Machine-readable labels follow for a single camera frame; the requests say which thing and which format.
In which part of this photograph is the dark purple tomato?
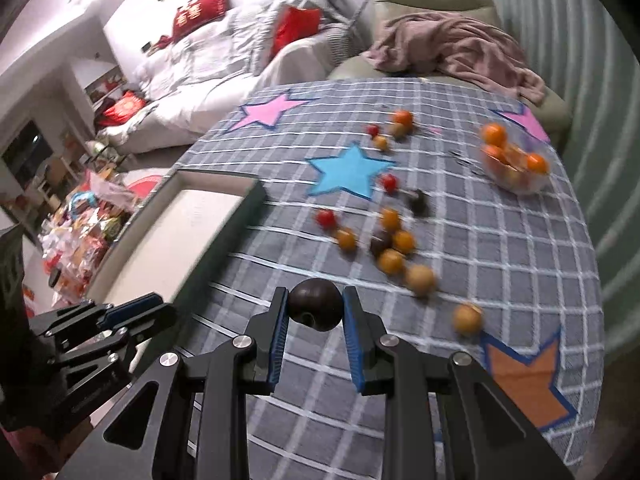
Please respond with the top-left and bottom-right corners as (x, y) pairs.
(406, 188), (430, 218)
(286, 278), (344, 332)
(369, 230), (393, 260)

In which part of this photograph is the white tray with dark rim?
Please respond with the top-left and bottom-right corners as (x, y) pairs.
(84, 169), (269, 306)

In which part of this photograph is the pile of snack packages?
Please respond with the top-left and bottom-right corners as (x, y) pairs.
(38, 170), (141, 304)

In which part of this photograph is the tan round fruit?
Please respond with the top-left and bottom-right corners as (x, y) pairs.
(405, 263), (437, 297)

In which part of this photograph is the yellow round fruit near star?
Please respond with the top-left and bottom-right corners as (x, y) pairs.
(452, 304), (484, 337)

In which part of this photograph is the orange cherry tomato lower cluster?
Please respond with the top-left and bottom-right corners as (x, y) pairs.
(376, 248), (406, 276)

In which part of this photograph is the orange cherry tomato cluster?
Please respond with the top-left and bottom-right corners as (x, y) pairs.
(380, 208), (401, 234)
(392, 230), (416, 255)
(376, 248), (406, 276)

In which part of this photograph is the orange cherry tomato left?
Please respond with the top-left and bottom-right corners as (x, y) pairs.
(334, 228), (358, 254)

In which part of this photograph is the dark purple tomato in cluster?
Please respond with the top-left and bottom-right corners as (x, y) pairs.
(369, 230), (393, 260)

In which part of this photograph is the orange cherry tomato right cluster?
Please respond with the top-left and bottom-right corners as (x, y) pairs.
(392, 230), (416, 255)

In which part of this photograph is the red round floor mat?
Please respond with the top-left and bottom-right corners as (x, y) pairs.
(120, 168), (169, 204)

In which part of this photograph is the red cherry tomato near tray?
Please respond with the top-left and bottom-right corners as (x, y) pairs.
(316, 209), (337, 231)

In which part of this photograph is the orange cherry tomato upper cluster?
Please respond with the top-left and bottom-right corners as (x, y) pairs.
(380, 208), (401, 234)

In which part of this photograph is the grey checked star tablecloth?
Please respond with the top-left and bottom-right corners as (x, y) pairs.
(174, 79), (604, 471)

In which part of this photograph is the red cherry tomato by star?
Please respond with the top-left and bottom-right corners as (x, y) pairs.
(380, 174), (399, 195)

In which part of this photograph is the red cushion at sofa end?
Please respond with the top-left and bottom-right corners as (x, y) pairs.
(96, 91), (146, 128)

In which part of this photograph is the small yellow tomato far group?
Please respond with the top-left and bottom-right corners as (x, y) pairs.
(373, 134), (390, 152)

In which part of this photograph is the tan fruit far group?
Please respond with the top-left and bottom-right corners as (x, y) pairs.
(388, 122), (408, 141)

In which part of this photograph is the clear glass fruit bowl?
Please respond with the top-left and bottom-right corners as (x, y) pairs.
(480, 142), (551, 196)

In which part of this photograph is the orange mandarin far group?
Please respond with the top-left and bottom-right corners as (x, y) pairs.
(392, 110), (413, 130)

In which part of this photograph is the orange mandarin right in bowl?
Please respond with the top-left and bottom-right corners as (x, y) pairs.
(525, 153), (549, 174)

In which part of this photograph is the orange mandarin on bowl top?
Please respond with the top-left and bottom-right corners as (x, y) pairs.
(480, 122), (508, 148)

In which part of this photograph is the white covered sofa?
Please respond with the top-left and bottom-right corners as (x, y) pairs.
(98, 0), (363, 155)

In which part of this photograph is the red pillow on sofa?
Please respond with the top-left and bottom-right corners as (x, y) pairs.
(270, 6), (322, 58)

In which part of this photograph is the red embroidered cushion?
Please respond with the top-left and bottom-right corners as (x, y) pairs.
(171, 0), (230, 44)

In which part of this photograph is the pink blanket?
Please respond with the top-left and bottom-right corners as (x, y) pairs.
(362, 11), (546, 105)

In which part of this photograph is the green armchair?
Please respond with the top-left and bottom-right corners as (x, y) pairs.
(330, 0), (572, 150)

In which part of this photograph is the green striped curtain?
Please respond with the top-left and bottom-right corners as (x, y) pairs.
(503, 0), (639, 353)

